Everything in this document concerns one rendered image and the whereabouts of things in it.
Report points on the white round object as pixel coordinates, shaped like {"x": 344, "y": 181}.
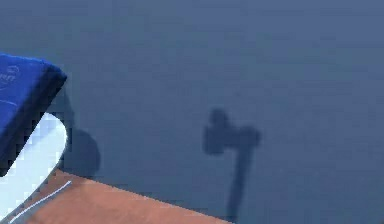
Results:
{"x": 31, "y": 166}

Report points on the blue box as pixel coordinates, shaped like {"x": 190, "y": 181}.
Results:
{"x": 23, "y": 96}

